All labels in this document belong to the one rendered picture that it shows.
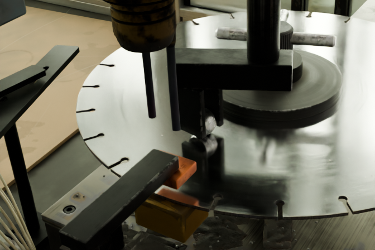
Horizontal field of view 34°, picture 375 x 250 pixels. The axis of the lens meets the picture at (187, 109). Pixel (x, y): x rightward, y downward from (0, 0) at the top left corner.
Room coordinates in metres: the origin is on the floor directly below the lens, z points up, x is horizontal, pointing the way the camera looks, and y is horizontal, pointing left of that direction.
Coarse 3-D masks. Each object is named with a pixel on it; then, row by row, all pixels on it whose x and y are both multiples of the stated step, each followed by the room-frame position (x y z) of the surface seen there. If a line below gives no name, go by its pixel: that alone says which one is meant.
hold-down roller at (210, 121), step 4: (208, 112) 0.38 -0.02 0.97; (208, 116) 0.38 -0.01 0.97; (212, 116) 0.38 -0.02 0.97; (208, 120) 0.38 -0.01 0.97; (212, 120) 0.38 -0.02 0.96; (208, 124) 0.38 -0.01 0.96; (212, 124) 0.38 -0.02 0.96; (216, 124) 0.38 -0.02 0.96; (208, 128) 0.38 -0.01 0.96; (212, 128) 0.38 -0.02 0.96; (208, 132) 0.38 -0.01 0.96
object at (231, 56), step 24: (264, 0) 0.37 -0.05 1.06; (264, 24) 0.37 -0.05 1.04; (192, 48) 0.40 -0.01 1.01; (264, 48) 0.37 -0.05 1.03; (192, 72) 0.37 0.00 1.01; (216, 72) 0.37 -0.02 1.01; (240, 72) 0.37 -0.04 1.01; (264, 72) 0.36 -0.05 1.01; (288, 72) 0.36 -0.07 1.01; (192, 96) 0.37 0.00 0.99; (216, 96) 0.38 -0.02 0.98; (192, 120) 0.37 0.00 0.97; (216, 120) 0.39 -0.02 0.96
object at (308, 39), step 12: (288, 12) 0.49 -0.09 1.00; (288, 24) 0.45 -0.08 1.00; (216, 36) 0.46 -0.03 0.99; (228, 36) 0.46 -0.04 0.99; (240, 36) 0.45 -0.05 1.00; (288, 36) 0.44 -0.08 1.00; (300, 36) 0.44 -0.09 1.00; (312, 36) 0.44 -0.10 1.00; (324, 36) 0.44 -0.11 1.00; (288, 48) 0.44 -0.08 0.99
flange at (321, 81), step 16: (304, 64) 0.46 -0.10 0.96; (320, 64) 0.46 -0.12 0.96; (304, 80) 0.44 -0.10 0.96; (320, 80) 0.44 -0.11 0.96; (336, 80) 0.44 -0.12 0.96; (224, 96) 0.42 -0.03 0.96; (240, 96) 0.42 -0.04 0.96; (256, 96) 0.42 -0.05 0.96; (272, 96) 0.42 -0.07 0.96; (288, 96) 0.41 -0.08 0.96; (304, 96) 0.41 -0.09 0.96; (320, 96) 0.41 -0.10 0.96; (336, 96) 0.42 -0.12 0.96; (240, 112) 0.41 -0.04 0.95; (256, 112) 0.40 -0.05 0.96; (272, 112) 0.40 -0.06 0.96; (288, 112) 0.40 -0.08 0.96; (304, 112) 0.40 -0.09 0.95; (320, 112) 0.40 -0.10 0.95
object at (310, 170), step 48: (240, 48) 0.53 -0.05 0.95; (336, 48) 0.51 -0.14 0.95; (96, 96) 0.45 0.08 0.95; (144, 96) 0.45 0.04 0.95; (96, 144) 0.38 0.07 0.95; (144, 144) 0.38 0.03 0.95; (192, 144) 0.37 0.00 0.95; (240, 144) 0.37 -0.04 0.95; (288, 144) 0.36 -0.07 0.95; (336, 144) 0.36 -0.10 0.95; (192, 192) 0.32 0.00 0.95; (240, 192) 0.31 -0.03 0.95; (288, 192) 0.31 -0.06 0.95; (336, 192) 0.31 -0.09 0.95
